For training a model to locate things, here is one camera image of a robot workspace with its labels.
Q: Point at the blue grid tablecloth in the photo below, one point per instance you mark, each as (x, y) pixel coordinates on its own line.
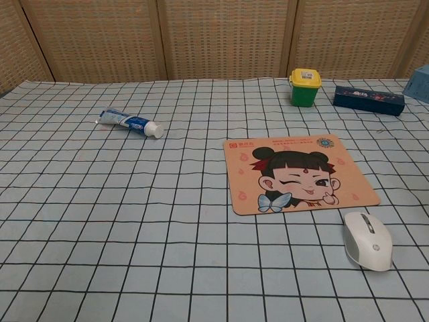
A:
(167, 218)

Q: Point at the blue white toothpaste tube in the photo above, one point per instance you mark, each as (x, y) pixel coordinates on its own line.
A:
(129, 121)

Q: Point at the orange cartoon mouse pad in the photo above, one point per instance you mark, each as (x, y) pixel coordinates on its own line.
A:
(295, 174)

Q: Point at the dark blue rectangular box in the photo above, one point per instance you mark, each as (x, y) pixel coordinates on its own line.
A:
(368, 100)

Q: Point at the light blue box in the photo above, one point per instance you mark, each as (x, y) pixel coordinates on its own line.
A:
(419, 82)

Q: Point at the woven wooden folding screen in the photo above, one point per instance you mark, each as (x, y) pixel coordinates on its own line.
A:
(214, 37)

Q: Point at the green yellow mini trash bin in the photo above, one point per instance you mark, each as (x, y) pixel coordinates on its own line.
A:
(304, 91)

